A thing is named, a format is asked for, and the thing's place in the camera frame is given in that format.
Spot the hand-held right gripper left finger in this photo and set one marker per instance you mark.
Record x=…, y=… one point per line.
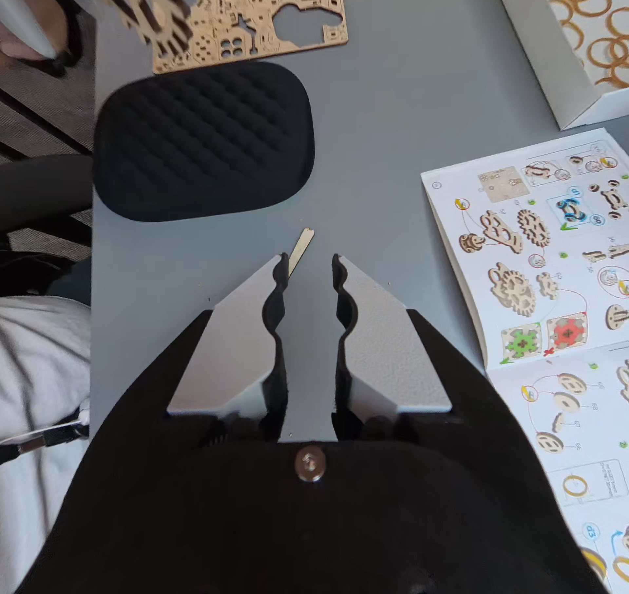
x=231, y=353

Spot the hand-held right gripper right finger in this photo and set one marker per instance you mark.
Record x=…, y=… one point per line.
x=388, y=353

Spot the small wooden gear assembly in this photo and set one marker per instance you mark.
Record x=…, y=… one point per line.
x=147, y=9

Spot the laser-cut wooden puzzle sheet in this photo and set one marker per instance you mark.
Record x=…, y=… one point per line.
x=255, y=14

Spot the person's left hand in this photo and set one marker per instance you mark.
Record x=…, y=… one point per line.
x=42, y=9

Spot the small wooden stick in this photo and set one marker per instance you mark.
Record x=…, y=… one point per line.
x=302, y=250

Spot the illustrated instruction booklet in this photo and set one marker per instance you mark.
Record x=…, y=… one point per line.
x=530, y=270

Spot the person's white clothing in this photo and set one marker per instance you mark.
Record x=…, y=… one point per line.
x=34, y=358

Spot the black quilted pad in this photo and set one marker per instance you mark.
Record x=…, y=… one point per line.
x=204, y=142

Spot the white cardboard box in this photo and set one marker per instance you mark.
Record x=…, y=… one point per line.
x=550, y=49

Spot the pile of golden rubber bands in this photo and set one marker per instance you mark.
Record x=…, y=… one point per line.
x=589, y=19

